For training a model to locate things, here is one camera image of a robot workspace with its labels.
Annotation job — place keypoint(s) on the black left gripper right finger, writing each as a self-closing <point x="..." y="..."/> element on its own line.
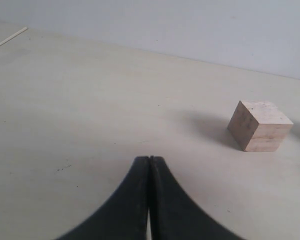
<point x="173" y="214"/>

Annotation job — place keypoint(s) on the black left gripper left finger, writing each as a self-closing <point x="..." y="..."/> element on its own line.
<point x="124" y="215"/>

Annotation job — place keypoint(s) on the medium-small wooden cube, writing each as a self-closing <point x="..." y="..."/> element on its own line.
<point x="259" y="126"/>

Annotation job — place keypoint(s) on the thin wooden stick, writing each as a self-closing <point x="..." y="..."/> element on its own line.
<point x="13" y="36"/>

